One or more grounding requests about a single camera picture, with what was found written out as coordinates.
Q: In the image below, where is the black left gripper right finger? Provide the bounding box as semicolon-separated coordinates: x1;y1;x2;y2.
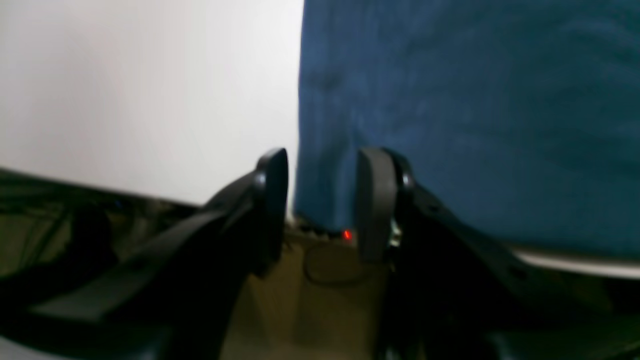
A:
355;147;639;360

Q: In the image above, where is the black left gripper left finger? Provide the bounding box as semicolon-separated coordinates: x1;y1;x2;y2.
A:
1;148;289;360

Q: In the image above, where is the dark blue T-shirt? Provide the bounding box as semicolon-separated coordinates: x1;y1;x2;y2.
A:
294;0;640;258

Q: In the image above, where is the black looped floor cable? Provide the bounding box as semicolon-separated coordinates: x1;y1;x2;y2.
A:
300;240;386;290

